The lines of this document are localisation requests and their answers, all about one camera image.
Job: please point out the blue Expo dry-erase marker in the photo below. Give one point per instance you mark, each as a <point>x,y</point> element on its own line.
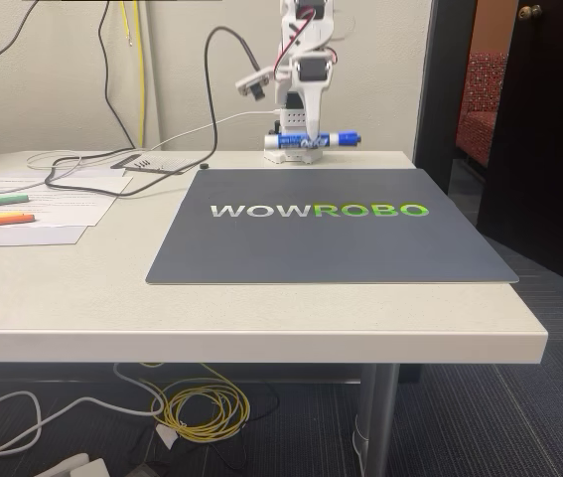
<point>293,141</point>

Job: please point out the orange marker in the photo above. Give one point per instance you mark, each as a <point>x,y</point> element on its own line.
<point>3,220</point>

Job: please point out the grey WOWROBO mat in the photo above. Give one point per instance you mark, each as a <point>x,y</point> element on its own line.
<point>330,243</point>

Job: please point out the perforated metal plate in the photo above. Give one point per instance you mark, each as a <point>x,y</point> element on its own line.
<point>167,164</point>

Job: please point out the red patterned chair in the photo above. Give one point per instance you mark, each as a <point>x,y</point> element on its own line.
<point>482,99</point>

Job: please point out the brass door knob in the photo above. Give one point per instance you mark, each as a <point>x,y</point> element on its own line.
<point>530,11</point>

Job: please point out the dark door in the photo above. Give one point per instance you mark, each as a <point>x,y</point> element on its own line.
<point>549,149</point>

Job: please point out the printed paper sheet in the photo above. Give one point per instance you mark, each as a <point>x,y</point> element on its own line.
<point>77,199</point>

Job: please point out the blank paper sheet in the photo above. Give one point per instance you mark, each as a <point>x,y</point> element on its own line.
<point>38,236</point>

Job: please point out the grey metal table leg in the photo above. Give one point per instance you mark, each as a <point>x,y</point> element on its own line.
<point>375,422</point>

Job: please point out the white power adapter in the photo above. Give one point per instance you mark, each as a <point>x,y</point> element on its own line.
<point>82,467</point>

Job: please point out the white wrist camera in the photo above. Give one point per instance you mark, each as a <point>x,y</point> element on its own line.
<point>253,82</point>

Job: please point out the dark door frame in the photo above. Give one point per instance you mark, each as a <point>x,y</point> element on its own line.
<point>442,74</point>

